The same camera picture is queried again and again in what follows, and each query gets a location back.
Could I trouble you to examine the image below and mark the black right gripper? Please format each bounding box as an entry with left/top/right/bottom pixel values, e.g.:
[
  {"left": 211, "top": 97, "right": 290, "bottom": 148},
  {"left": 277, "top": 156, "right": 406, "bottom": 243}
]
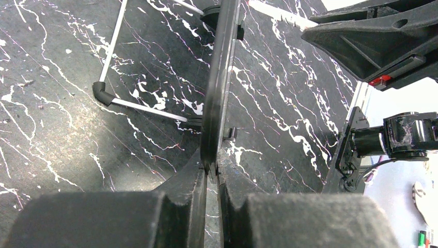
[{"left": 302, "top": 0, "right": 437, "bottom": 91}]

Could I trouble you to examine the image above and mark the white board black frame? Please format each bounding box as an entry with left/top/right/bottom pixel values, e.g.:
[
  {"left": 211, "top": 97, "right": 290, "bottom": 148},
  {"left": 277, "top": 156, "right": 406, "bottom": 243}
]
[{"left": 200, "top": 1, "right": 240, "bottom": 173}]

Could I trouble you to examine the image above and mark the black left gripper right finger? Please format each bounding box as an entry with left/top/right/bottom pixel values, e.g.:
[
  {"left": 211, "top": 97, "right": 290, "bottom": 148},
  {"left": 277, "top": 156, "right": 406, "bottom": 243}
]
[{"left": 217, "top": 150, "right": 398, "bottom": 247}]

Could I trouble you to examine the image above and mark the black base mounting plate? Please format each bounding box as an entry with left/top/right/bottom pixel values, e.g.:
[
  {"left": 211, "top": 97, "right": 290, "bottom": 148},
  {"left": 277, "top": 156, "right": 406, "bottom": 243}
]
[{"left": 322, "top": 106, "right": 369, "bottom": 194}]

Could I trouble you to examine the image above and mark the metal whiteboard stand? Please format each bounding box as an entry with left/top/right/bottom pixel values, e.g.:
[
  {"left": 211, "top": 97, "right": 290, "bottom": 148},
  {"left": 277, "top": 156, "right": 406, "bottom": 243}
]
[{"left": 92, "top": 1, "right": 214, "bottom": 130}]

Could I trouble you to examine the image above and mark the white marker red cap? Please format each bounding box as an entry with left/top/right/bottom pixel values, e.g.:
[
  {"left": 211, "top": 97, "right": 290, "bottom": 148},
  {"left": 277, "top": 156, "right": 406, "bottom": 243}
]
[{"left": 248, "top": 0, "right": 318, "bottom": 31}]

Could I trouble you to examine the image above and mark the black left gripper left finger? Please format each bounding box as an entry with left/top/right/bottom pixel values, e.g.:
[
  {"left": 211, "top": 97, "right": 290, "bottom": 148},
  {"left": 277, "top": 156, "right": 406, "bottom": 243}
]
[{"left": 3, "top": 151, "right": 207, "bottom": 247}]

